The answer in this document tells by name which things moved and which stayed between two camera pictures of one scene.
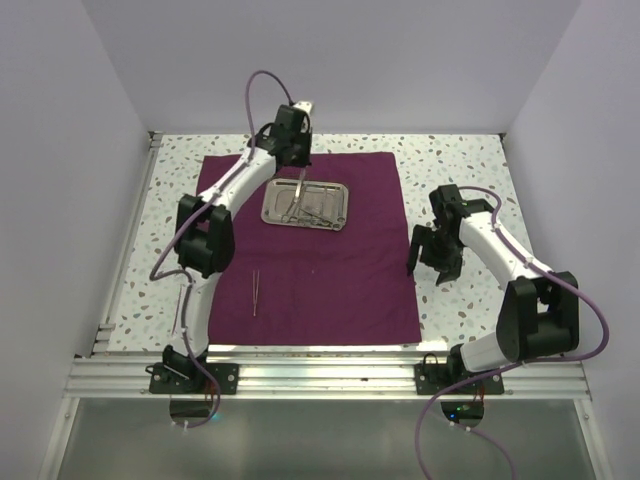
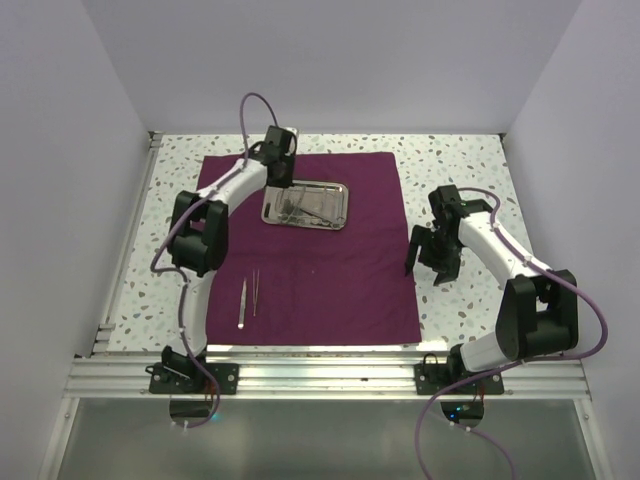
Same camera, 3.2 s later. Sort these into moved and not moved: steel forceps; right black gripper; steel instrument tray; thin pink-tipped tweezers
Moved: steel forceps
Not moved: steel instrument tray; thin pink-tipped tweezers; right black gripper
